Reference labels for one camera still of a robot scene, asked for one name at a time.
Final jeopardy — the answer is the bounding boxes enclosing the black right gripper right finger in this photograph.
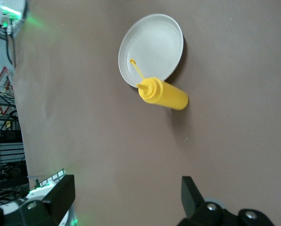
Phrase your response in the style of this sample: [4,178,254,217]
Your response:
[177,176,276,226]

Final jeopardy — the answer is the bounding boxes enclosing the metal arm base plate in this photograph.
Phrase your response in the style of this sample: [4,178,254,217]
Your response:
[11,19,26,38]
[40,167,67,187]

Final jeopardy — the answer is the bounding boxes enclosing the white round plate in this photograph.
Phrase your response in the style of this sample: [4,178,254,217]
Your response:
[118,14,184,88]

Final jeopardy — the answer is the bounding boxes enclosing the yellow squeeze bottle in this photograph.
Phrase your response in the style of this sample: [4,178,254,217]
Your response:
[129,58,190,111]

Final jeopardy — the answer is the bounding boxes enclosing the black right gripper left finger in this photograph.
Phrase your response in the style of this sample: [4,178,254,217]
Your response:
[0,174,76,226]

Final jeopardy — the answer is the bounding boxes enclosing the red triangle warning sign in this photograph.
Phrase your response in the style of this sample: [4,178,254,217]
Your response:
[0,66,15,90]

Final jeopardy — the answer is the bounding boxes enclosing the black cable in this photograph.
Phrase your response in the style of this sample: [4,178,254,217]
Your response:
[5,32,14,66]

